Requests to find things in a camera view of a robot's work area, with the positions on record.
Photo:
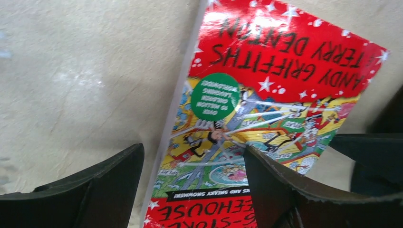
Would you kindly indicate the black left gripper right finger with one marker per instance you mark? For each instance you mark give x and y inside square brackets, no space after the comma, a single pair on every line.
[284,198]

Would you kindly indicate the red patterned notebook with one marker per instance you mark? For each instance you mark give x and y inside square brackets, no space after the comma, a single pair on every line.
[263,74]

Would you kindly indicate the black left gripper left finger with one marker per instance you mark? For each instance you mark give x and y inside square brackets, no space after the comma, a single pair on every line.
[100,196]

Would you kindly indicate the black fabric student bag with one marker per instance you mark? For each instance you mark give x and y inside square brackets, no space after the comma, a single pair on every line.
[378,153]

